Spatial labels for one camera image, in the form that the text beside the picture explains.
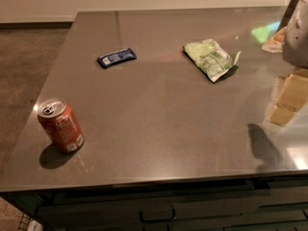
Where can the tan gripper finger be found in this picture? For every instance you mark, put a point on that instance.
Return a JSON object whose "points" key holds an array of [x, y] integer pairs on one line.
{"points": [[280, 116], [294, 92]]}

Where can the green jalapeno chip bag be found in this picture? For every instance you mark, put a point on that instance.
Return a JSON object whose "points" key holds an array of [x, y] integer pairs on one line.
{"points": [[210, 58]]}

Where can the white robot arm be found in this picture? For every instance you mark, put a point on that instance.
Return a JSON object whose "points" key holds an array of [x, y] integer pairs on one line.
{"points": [[294, 36]]}

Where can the blue rxbar blueberry bar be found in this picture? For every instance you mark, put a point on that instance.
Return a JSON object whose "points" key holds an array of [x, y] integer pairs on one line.
{"points": [[117, 57]]}

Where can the dark drawer cabinet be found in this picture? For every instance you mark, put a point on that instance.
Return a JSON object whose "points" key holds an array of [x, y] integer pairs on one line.
{"points": [[251, 204]]}

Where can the red soda can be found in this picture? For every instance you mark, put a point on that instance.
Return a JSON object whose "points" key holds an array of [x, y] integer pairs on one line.
{"points": [[59, 122]]}

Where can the black drawer handle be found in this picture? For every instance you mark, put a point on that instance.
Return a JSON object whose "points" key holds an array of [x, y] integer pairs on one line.
{"points": [[157, 214]]}

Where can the black wire basket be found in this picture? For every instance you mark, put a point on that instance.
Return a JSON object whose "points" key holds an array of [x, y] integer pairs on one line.
{"points": [[28, 224]]}

